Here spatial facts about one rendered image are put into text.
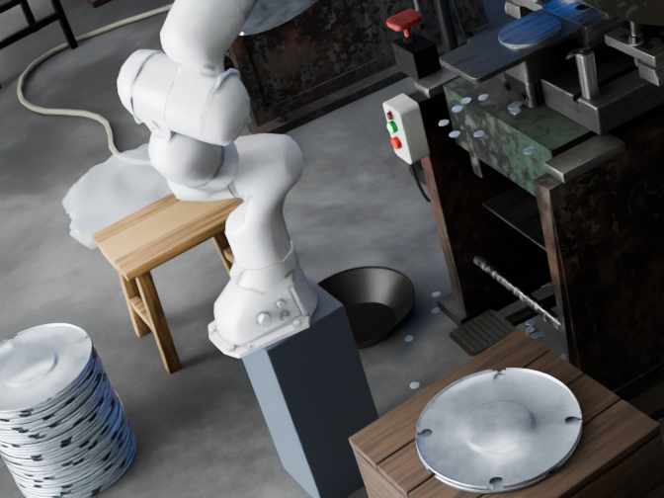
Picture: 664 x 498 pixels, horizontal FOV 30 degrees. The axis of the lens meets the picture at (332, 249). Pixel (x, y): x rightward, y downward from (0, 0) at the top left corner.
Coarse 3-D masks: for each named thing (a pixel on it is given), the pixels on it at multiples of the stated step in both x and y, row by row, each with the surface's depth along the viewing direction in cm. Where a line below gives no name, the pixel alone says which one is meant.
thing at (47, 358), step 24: (24, 336) 284; (48, 336) 281; (72, 336) 279; (0, 360) 278; (24, 360) 275; (48, 360) 273; (72, 360) 272; (0, 384) 271; (24, 384) 268; (48, 384) 266; (0, 408) 264; (24, 408) 261
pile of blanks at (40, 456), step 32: (96, 352) 275; (96, 384) 272; (0, 416) 263; (32, 416) 262; (64, 416) 266; (96, 416) 272; (0, 448) 273; (32, 448) 267; (64, 448) 269; (96, 448) 274; (128, 448) 284; (32, 480) 275; (64, 480) 274; (96, 480) 276
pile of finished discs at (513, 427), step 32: (480, 384) 223; (512, 384) 221; (544, 384) 219; (448, 416) 218; (480, 416) 215; (512, 416) 213; (544, 416) 212; (576, 416) 210; (448, 448) 212; (480, 448) 209; (512, 448) 208; (544, 448) 206; (448, 480) 206; (480, 480) 204; (512, 480) 202
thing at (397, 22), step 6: (402, 12) 264; (408, 12) 264; (414, 12) 263; (390, 18) 264; (396, 18) 263; (402, 18) 262; (408, 18) 261; (414, 18) 261; (420, 18) 261; (390, 24) 262; (396, 24) 260; (402, 24) 260; (408, 24) 260; (414, 24) 261; (396, 30) 261; (402, 30) 260; (408, 30) 263; (408, 36) 264
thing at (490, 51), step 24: (528, 24) 240; (552, 24) 237; (576, 24) 236; (456, 48) 240; (480, 48) 237; (504, 48) 235; (528, 48) 233; (552, 48) 236; (456, 72) 234; (480, 72) 230; (504, 72) 243; (528, 72) 236; (552, 72) 238; (528, 96) 239
